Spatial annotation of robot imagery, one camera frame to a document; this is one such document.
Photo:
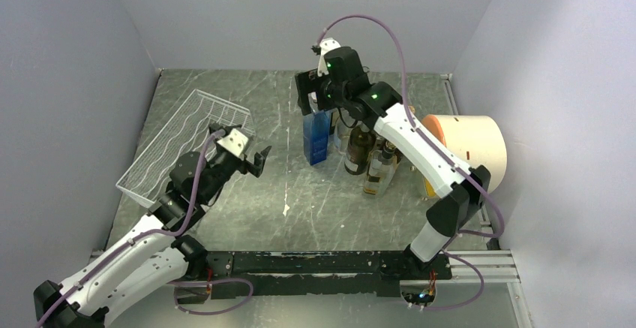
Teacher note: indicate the blue clear bottle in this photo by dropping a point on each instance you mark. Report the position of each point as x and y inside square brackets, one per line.
[316, 132]

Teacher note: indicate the aluminium frame rail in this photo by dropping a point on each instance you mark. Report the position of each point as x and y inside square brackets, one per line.
[467, 267]

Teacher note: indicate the clear bottle white label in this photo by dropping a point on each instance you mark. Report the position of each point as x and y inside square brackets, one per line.
[341, 136]

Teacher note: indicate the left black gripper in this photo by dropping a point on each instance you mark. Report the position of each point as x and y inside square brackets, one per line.
[244, 166]

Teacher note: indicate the small dark capped bottle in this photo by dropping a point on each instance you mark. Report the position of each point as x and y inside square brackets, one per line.
[381, 169]

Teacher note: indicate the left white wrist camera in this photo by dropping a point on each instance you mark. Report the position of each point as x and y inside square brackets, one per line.
[235, 142]

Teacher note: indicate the white wire wine rack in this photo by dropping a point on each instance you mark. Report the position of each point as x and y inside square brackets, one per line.
[146, 179]

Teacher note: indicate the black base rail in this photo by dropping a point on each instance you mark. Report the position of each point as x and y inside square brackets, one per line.
[266, 273]

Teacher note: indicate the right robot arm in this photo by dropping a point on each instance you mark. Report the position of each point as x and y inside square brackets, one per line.
[340, 81]

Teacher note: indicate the white cylinder orange face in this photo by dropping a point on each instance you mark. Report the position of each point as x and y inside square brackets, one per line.
[478, 140]

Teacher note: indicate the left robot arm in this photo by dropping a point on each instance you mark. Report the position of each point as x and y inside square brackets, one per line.
[157, 250]

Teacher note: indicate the silver capped dark bottle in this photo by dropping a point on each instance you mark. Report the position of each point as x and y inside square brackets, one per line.
[361, 144]

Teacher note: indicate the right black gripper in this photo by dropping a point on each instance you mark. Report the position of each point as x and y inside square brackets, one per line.
[309, 81]

